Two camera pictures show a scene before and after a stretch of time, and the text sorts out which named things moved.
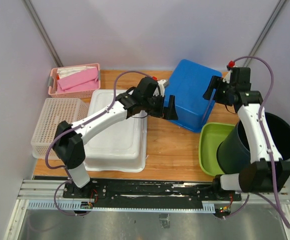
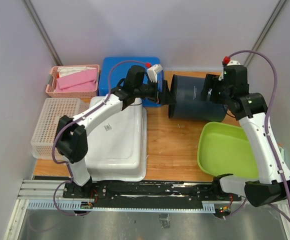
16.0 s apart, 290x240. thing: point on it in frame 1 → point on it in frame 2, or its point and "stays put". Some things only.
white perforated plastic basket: [52, 111] stays put
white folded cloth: [65, 71] stays put
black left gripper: [168, 113] → [165, 97]
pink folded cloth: [85, 80] stays put
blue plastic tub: [189, 82] → [112, 69]
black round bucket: [233, 154] → [186, 91]
